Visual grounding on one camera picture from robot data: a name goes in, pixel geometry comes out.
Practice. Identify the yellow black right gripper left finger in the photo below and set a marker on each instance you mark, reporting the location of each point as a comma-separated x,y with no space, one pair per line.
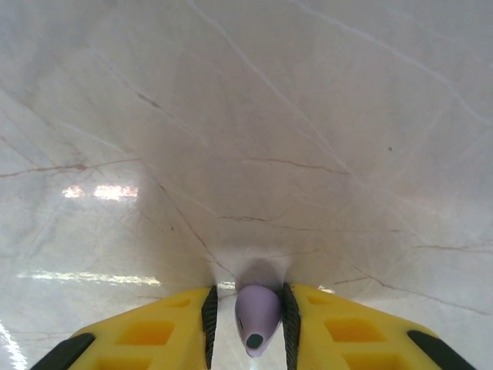
146,335

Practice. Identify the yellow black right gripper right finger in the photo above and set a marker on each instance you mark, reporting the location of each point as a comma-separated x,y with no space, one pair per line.
346,339

